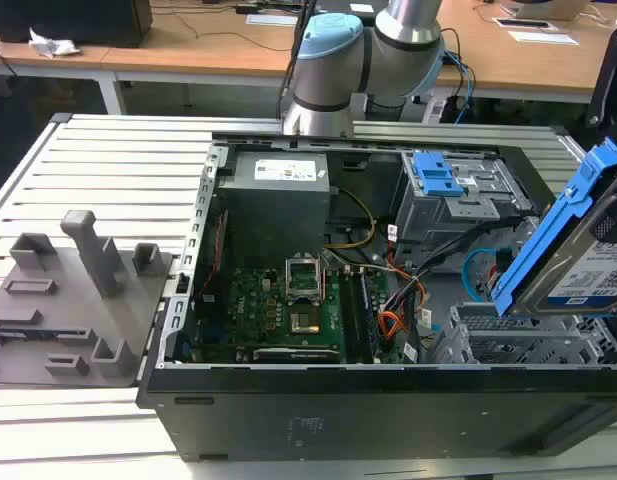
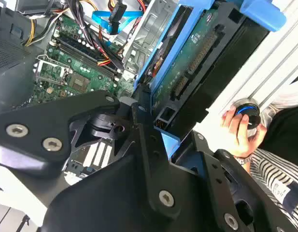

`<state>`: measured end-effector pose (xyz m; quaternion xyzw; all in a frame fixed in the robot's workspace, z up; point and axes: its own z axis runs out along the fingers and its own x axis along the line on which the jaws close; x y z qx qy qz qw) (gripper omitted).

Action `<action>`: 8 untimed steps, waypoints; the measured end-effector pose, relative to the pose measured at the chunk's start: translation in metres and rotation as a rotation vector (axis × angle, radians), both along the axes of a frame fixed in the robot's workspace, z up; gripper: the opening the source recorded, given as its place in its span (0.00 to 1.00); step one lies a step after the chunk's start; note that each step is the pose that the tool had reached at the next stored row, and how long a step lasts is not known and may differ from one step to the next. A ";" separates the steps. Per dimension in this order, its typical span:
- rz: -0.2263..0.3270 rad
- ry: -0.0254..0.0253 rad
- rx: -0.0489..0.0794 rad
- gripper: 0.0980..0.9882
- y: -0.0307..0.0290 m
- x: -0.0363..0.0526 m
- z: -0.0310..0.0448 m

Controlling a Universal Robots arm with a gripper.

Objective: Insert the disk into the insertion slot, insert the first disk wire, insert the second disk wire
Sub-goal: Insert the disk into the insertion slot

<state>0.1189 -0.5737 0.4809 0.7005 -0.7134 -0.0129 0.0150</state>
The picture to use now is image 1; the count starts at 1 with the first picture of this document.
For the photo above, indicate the hard disk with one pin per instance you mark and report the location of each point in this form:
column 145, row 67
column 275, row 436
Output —
column 548, row 235

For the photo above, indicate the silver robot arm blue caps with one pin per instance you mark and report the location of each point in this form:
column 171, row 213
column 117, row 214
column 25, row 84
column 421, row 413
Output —
column 328, row 75

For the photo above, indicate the grey metal disk bay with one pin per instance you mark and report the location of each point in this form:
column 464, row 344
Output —
column 488, row 345

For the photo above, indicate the wooden desk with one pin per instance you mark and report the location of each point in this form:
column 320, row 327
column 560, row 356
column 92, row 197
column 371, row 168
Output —
column 198, row 50
column 538, row 65

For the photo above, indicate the beige device on desk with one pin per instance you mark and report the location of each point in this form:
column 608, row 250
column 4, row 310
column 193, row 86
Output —
column 550, row 7

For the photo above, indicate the blue plastic drive latch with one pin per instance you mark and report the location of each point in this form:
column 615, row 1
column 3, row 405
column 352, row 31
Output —
column 435, row 175

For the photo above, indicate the grey optical drive cage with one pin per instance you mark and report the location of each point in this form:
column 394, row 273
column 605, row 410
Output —
column 438, row 225

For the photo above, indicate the small white paper sheet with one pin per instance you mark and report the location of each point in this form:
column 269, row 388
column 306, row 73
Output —
column 359, row 9

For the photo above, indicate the dark RAM stick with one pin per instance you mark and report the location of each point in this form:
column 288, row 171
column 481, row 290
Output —
column 370, row 315

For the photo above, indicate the grey power supply unit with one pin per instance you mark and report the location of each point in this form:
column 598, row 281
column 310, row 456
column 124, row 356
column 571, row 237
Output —
column 273, row 215

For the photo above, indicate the CPU socket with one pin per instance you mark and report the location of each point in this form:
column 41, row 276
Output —
column 304, row 321

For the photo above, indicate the green motherboard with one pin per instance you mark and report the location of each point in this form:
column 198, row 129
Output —
column 258, row 310

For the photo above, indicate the black open PC case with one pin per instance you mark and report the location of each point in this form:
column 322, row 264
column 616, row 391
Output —
column 338, row 415

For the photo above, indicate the black box on desk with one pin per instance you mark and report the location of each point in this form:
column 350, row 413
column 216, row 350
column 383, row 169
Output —
column 68, row 20

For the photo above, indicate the crumpled white paper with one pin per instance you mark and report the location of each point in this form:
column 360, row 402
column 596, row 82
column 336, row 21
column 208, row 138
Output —
column 53, row 45

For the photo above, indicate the grey parts rack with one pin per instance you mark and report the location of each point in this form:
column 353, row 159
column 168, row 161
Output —
column 88, row 325

